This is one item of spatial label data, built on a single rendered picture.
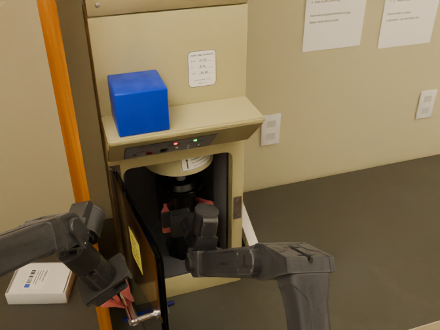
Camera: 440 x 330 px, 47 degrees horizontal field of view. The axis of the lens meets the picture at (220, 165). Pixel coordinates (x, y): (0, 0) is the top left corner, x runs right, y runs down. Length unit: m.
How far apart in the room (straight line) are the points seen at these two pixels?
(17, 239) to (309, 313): 0.42
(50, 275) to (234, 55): 0.80
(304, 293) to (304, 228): 0.95
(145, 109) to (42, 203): 0.81
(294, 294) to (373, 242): 0.96
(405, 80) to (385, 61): 0.13
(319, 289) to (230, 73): 0.55
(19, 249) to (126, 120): 0.32
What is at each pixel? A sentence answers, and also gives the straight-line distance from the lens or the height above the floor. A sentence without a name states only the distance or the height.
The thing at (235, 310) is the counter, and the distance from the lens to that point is 1.39.
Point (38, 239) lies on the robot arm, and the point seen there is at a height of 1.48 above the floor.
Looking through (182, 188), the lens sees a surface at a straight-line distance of 1.28.
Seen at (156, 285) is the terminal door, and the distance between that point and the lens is 0.94.
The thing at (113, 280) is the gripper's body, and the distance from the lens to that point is 0.99.
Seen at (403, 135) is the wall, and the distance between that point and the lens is 2.07.
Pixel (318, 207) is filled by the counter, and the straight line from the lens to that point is 1.75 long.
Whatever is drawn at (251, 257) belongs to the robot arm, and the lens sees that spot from 0.78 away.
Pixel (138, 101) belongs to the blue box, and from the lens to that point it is 0.95.
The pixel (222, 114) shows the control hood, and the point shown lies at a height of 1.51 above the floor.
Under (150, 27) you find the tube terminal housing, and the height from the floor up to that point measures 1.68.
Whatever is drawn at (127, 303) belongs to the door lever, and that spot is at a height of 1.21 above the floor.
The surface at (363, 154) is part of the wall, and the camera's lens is 2.00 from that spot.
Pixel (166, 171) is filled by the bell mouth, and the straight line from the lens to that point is 1.21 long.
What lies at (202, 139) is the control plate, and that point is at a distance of 1.06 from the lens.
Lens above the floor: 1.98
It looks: 32 degrees down
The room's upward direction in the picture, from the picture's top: straight up
